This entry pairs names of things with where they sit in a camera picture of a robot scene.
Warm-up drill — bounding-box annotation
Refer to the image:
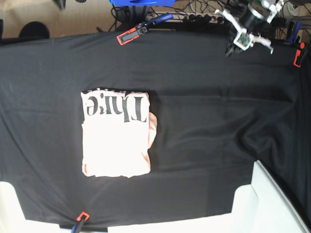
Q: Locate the blue plastic box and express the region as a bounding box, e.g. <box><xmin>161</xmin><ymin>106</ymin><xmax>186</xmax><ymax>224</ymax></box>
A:
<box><xmin>109</xmin><ymin>0</ymin><xmax>175</xmax><ymax>6</ymax></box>

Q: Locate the black table cloth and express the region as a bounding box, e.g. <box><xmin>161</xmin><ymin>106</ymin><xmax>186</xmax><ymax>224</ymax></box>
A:
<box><xmin>0</xmin><ymin>31</ymin><xmax>311</xmax><ymax>228</ymax></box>

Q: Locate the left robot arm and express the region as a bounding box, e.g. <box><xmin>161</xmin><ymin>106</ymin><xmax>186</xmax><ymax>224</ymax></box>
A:
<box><xmin>215</xmin><ymin>0</ymin><xmax>284</xmax><ymax>57</ymax></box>

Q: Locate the pink T-shirt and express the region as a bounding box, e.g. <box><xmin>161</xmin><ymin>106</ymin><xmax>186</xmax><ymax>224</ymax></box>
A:
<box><xmin>81</xmin><ymin>88</ymin><xmax>157</xmax><ymax>178</ymax></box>

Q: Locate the red clamp front edge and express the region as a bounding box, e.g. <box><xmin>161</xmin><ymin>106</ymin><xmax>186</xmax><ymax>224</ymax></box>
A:
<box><xmin>71</xmin><ymin>212</ymin><xmax>89</xmax><ymax>233</ymax></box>

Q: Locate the red clamp right edge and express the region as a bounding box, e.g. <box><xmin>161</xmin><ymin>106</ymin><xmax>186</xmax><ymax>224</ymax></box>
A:
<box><xmin>293</xmin><ymin>42</ymin><xmax>305</xmax><ymax>67</ymax></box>

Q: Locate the black power strip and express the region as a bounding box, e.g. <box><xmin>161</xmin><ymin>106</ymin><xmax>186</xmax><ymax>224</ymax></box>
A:
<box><xmin>182</xmin><ymin>14</ymin><xmax>225</xmax><ymax>24</ymax></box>

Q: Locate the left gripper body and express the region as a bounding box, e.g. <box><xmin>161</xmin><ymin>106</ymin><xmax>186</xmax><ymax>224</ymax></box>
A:
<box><xmin>215</xmin><ymin>3</ymin><xmax>278</xmax><ymax>53</ymax></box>

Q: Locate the red clamp edge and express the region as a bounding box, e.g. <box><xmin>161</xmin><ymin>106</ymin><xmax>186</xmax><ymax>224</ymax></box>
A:
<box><xmin>293</xmin><ymin>42</ymin><xmax>305</xmax><ymax>67</ymax></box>
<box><xmin>71</xmin><ymin>212</ymin><xmax>89</xmax><ymax>233</ymax></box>

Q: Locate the red black clamp, blue handle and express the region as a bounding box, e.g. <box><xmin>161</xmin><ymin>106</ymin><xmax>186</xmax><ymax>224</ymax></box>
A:
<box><xmin>116</xmin><ymin>13</ymin><xmax>173</xmax><ymax>46</ymax></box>

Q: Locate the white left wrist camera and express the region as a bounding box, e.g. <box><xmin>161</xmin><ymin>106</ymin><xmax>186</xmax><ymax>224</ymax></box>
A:
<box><xmin>233</xmin><ymin>30</ymin><xmax>254</xmax><ymax>51</ymax></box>

